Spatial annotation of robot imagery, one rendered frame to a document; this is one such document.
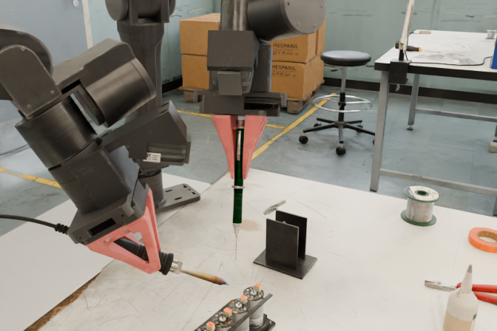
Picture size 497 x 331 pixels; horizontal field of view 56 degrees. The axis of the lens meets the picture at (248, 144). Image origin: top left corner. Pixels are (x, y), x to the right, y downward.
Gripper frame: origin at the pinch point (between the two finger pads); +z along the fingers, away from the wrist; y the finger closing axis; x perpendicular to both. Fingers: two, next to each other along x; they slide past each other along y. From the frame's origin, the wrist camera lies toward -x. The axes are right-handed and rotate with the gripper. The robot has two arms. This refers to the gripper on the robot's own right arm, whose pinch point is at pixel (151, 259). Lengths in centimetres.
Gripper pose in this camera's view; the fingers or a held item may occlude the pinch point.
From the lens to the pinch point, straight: 53.4
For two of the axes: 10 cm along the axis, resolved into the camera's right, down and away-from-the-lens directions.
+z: 4.6, 8.1, 3.6
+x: -8.8, 4.7, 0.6
